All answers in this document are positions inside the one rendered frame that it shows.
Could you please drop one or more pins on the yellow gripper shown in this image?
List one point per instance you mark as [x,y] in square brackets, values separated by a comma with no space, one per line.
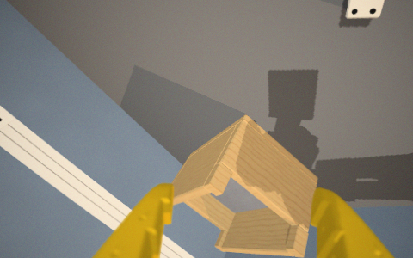
[341,233]

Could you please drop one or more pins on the light wooden crate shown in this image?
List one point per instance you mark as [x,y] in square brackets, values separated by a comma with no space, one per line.
[265,176]

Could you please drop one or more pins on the white die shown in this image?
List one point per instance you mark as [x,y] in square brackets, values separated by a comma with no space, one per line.
[364,8]

